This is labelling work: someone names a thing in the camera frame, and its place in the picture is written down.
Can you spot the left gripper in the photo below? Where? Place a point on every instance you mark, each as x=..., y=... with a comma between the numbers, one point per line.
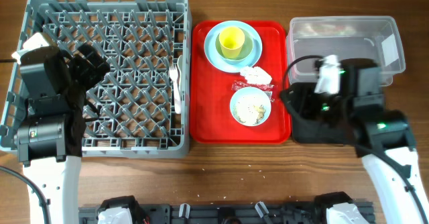
x=91, y=75

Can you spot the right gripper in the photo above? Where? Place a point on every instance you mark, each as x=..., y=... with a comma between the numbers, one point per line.
x=304, y=99

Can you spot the white paper napkin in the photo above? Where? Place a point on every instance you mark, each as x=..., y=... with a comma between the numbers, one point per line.
x=255, y=75

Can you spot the light blue small bowl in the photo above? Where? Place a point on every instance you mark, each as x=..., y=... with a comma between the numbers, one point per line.
x=255, y=92

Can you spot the rice and food scraps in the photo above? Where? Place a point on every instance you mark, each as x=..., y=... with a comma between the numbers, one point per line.
x=249, y=110

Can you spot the red snack wrapper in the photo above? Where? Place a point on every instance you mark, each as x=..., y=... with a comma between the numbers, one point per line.
x=269, y=90

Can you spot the white plastic fork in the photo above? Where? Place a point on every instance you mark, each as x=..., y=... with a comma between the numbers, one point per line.
x=174, y=76

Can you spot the yellow plastic cup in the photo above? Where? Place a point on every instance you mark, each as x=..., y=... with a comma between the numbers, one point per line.
x=231, y=39

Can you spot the white plastic spoon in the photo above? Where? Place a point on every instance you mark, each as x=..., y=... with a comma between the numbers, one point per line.
x=180, y=65

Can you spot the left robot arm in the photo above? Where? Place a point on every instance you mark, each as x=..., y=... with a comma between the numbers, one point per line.
x=49, y=139

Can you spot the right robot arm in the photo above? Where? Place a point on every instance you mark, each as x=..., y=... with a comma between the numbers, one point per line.
x=346, y=106

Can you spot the black plastic waste tray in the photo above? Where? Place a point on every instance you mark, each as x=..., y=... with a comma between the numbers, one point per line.
x=325, y=128

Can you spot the grey plastic dishwasher rack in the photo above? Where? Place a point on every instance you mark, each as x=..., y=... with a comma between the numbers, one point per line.
x=140, y=39

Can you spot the clear plastic waste bin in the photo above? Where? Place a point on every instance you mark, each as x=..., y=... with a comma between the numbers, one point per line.
x=374, y=37

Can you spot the light green bowl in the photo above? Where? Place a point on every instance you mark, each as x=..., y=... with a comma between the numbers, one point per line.
x=245, y=51

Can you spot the red plastic serving tray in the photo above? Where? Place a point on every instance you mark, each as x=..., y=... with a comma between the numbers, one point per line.
x=211, y=121

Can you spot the light blue plate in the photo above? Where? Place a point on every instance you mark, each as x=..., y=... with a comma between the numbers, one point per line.
x=213, y=56

